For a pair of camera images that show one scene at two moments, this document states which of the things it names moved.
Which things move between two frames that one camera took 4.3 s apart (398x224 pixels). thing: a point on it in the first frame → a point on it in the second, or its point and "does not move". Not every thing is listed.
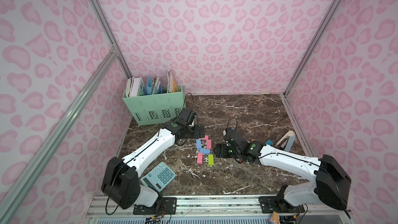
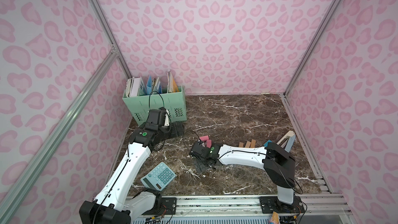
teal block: [269, 142] does not move
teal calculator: [159, 178] does not move
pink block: [209, 144] does not move
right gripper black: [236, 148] → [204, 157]
